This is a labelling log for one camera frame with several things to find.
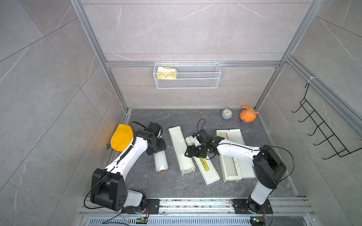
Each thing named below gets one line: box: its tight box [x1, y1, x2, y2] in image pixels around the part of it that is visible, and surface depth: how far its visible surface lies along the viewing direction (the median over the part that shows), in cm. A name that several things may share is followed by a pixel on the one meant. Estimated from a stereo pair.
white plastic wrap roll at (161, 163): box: [153, 150, 169, 174], surface depth 76 cm
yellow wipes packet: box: [156, 65, 177, 81], surface depth 88 cm
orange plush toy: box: [239, 104, 260, 123], surface depth 109 cm
